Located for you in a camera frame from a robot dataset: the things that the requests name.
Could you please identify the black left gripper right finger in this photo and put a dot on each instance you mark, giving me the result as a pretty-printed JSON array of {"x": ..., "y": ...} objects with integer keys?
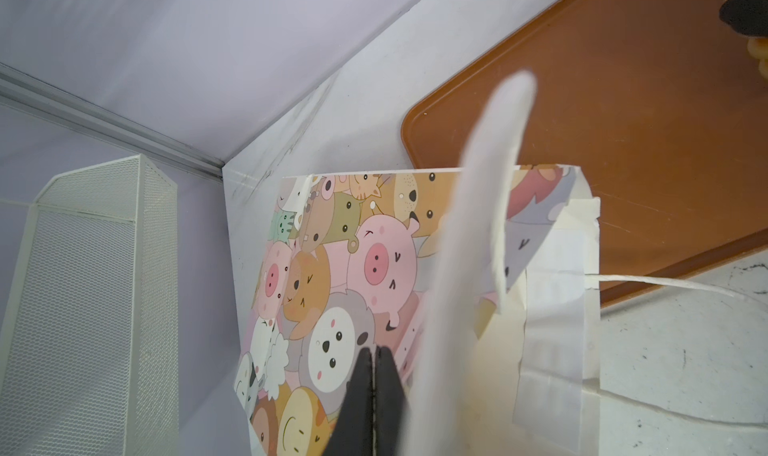
[{"x": 389, "y": 403}]

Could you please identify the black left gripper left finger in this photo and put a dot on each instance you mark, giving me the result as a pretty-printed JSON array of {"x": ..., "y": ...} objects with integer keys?
[{"x": 354, "y": 431}]

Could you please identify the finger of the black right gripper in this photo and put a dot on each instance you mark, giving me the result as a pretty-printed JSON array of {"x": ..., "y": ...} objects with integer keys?
[{"x": 745, "y": 17}]

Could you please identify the cartoon animal paper gift bag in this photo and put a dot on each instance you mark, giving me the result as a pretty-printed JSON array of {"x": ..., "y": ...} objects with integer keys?
[{"x": 483, "y": 280}]

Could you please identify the brown rectangular tray mat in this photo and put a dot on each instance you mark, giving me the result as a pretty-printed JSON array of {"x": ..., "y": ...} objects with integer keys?
[{"x": 659, "y": 104}]

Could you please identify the white mesh wall shelf lower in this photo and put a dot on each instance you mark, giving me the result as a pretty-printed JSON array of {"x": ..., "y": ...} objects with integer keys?
[{"x": 89, "y": 339}]

